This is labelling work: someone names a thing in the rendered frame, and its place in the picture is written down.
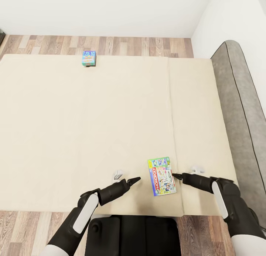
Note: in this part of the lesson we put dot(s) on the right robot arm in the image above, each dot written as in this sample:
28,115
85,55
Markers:
243,225

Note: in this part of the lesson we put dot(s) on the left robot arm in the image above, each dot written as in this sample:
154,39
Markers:
67,238

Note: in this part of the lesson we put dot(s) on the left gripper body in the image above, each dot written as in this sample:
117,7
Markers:
118,189

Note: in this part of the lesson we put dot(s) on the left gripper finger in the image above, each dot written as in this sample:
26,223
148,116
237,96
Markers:
132,181

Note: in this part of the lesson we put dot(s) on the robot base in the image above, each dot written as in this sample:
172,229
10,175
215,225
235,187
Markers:
132,235

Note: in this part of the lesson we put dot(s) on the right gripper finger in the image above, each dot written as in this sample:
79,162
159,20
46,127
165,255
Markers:
178,176

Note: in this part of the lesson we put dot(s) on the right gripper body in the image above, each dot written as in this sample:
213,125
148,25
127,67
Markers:
193,180

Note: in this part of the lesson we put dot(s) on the board game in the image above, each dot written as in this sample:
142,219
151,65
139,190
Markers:
161,177
89,58

